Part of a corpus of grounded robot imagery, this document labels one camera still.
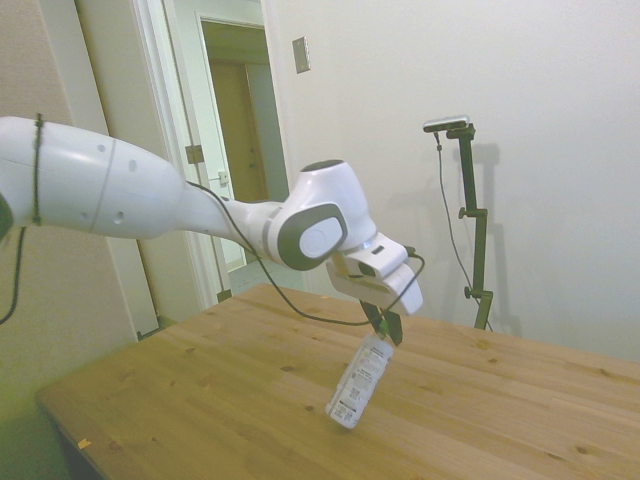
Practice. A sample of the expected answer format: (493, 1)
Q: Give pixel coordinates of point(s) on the small orange tape scrap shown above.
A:
(85, 443)

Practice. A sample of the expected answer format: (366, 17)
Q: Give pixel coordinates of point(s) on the metal wall switch plate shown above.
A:
(301, 55)

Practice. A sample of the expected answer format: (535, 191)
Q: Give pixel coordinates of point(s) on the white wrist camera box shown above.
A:
(382, 257)

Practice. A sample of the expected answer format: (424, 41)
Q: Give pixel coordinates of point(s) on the black camera stand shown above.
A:
(477, 235)

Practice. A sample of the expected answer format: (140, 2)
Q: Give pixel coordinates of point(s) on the white open door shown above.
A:
(120, 100)

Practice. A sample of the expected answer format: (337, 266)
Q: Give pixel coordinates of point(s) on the grey exterior camera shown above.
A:
(446, 123)

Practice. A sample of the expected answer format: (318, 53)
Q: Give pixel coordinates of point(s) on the brass door hinge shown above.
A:
(194, 153)

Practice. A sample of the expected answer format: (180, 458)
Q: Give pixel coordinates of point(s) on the white labelled water bottle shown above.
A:
(361, 382)

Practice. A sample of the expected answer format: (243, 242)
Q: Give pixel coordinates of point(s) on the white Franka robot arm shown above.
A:
(125, 185)

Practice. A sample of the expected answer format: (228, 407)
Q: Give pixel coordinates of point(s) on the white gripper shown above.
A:
(407, 292)

